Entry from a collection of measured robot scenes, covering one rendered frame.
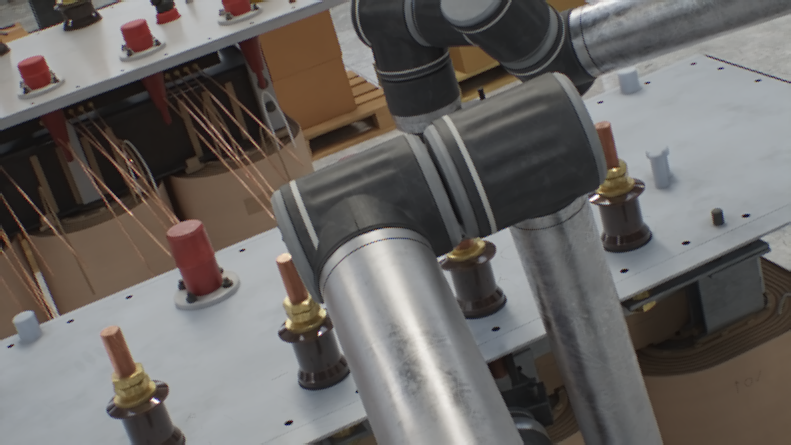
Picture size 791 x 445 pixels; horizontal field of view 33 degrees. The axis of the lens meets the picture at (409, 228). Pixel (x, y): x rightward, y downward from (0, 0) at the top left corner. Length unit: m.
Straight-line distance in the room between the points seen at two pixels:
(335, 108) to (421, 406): 5.69
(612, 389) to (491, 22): 0.50
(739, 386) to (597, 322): 0.78
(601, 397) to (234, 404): 0.60
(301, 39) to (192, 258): 4.51
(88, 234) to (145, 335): 1.25
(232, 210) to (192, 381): 1.55
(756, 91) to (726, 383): 0.61
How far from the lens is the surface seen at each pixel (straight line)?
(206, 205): 3.67
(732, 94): 2.66
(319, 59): 6.85
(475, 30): 1.76
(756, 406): 2.43
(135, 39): 3.43
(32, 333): 2.50
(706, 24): 1.80
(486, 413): 1.28
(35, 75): 3.41
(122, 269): 3.62
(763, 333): 2.43
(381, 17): 1.86
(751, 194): 2.25
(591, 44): 1.84
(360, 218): 1.44
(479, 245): 2.03
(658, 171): 2.31
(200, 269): 2.37
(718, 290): 2.33
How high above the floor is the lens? 2.34
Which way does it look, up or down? 24 degrees down
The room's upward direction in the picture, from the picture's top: 16 degrees counter-clockwise
